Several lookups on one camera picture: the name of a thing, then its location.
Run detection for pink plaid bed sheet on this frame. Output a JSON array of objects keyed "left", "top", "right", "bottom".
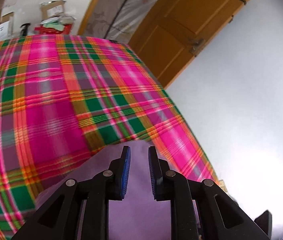
[{"left": 0, "top": 35, "right": 217, "bottom": 239}]

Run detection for wooden door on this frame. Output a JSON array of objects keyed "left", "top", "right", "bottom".
[{"left": 129, "top": 0, "right": 249, "bottom": 88}]

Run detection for purple fleece garment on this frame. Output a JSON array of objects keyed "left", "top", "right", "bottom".
[{"left": 36, "top": 141, "right": 172, "bottom": 239}]

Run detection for white small box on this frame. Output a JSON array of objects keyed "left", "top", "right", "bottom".
[{"left": 0, "top": 12, "right": 14, "bottom": 41}]

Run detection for brown cardboard box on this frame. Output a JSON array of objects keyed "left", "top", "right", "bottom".
[{"left": 40, "top": 0, "right": 65, "bottom": 20}]

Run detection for black air pump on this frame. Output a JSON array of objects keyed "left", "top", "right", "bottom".
[{"left": 20, "top": 23, "right": 31, "bottom": 37}]

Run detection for plastic door curtain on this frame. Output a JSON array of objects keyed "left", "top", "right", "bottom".
[{"left": 83, "top": 0, "right": 157, "bottom": 44}]

